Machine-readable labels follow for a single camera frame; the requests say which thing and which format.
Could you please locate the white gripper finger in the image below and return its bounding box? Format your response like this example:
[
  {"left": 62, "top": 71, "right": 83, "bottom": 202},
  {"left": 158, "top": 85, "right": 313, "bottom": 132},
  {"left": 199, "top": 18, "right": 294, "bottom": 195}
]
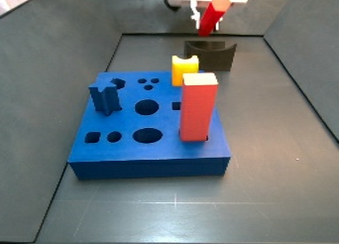
[
  {"left": 190, "top": 0, "right": 201, "bottom": 28},
  {"left": 216, "top": 17, "right": 224, "bottom": 32}
]

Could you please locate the red hexagon prism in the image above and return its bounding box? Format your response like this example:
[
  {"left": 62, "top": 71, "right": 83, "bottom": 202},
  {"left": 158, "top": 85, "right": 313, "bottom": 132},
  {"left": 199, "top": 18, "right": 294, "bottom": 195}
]
[{"left": 199, "top": 0, "right": 233, "bottom": 37}]

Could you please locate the black curved holder stand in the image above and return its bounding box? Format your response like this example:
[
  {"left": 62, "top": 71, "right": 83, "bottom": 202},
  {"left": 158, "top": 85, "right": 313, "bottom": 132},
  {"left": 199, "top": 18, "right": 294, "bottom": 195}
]
[{"left": 185, "top": 41, "right": 238, "bottom": 71}]

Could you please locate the yellow notched block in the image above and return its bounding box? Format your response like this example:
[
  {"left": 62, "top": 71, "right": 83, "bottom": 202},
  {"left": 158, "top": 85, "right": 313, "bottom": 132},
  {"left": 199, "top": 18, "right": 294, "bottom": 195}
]
[{"left": 173, "top": 56, "right": 199, "bottom": 86}]

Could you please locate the tall red square prism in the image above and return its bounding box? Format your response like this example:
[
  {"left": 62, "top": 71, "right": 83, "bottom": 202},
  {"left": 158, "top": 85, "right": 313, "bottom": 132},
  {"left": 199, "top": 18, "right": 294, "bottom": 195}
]
[{"left": 181, "top": 72, "right": 220, "bottom": 142}]

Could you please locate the blue star prism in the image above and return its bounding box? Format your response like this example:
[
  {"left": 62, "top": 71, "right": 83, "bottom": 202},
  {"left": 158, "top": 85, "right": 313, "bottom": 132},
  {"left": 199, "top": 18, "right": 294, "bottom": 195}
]
[{"left": 89, "top": 82, "right": 122, "bottom": 116}]

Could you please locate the blue shape sorter block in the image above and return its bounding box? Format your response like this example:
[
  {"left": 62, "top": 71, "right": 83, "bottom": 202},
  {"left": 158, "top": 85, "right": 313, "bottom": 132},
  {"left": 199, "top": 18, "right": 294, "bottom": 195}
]
[{"left": 70, "top": 71, "right": 232, "bottom": 180}]

